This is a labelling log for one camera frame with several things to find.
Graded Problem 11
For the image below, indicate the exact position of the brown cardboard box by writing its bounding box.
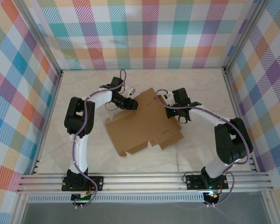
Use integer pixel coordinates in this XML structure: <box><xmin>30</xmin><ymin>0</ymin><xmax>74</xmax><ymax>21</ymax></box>
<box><xmin>104</xmin><ymin>87</ymin><xmax>184</xmax><ymax>157</ymax></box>

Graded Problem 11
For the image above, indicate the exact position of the plaid backdrop cloth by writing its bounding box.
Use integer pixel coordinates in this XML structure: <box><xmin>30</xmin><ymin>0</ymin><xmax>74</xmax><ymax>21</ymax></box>
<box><xmin>22</xmin><ymin>0</ymin><xmax>263</xmax><ymax>70</ymax></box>
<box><xmin>226</xmin><ymin>0</ymin><xmax>280</xmax><ymax>224</ymax></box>
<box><xmin>0</xmin><ymin>0</ymin><xmax>61</xmax><ymax>224</ymax></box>

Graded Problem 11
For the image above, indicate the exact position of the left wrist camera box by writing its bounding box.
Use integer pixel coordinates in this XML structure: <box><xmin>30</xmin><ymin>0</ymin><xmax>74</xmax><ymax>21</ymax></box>
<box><xmin>124</xmin><ymin>86</ymin><xmax>137</xmax><ymax>97</ymax></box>

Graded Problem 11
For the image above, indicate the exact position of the short black left gripper cable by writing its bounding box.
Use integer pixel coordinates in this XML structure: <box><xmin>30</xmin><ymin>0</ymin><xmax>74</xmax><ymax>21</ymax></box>
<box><xmin>105</xmin><ymin>102</ymin><xmax>119</xmax><ymax>112</ymax></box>

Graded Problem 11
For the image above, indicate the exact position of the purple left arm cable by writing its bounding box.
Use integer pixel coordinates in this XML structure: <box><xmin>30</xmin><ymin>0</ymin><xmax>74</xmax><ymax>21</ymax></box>
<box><xmin>72</xmin><ymin>69</ymin><xmax>128</xmax><ymax>210</ymax></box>

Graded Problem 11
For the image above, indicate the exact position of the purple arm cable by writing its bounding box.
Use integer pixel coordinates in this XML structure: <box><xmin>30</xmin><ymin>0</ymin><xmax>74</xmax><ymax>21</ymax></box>
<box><xmin>72</xmin><ymin>69</ymin><xmax>128</xmax><ymax>210</ymax></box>
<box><xmin>155</xmin><ymin>89</ymin><xmax>253</xmax><ymax>209</ymax></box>

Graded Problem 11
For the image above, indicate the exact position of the aluminium side rail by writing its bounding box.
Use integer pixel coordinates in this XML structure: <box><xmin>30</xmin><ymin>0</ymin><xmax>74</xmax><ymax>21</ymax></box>
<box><xmin>223</xmin><ymin>69</ymin><xmax>259</xmax><ymax>173</ymax></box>
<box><xmin>30</xmin><ymin>71</ymin><xmax>64</xmax><ymax>175</ymax></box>

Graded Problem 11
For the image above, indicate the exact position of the aluminium mounting rail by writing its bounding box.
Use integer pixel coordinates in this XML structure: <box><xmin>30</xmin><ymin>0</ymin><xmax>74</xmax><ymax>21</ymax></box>
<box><xmin>15</xmin><ymin>172</ymin><xmax>275</xmax><ymax>194</ymax></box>

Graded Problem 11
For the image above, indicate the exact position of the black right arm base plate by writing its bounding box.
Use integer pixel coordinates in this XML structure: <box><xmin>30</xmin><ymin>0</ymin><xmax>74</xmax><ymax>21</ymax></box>
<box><xmin>185</xmin><ymin>174</ymin><xmax>229</xmax><ymax>190</ymax></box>

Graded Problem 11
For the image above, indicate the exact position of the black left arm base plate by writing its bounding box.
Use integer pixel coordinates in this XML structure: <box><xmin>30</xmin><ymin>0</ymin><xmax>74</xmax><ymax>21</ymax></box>
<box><xmin>61</xmin><ymin>175</ymin><xmax>105</xmax><ymax>192</ymax></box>

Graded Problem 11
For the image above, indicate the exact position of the aluminium frame post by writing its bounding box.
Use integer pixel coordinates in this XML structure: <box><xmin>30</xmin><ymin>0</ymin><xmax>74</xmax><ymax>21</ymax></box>
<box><xmin>18</xmin><ymin>0</ymin><xmax>63</xmax><ymax>77</ymax></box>
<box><xmin>223</xmin><ymin>0</ymin><xmax>268</xmax><ymax>73</ymax></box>

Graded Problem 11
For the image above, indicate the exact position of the slotted grey cable duct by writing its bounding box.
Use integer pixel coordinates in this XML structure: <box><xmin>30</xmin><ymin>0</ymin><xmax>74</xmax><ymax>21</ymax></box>
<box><xmin>28</xmin><ymin>193</ymin><xmax>205</xmax><ymax>203</ymax></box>

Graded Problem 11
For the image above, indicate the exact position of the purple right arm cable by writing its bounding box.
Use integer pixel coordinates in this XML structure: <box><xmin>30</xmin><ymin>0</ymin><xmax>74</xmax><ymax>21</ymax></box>
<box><xmin>155</xmin><ymin>89</ymin><xmax>253</xmax><ymax>209</ymax></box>

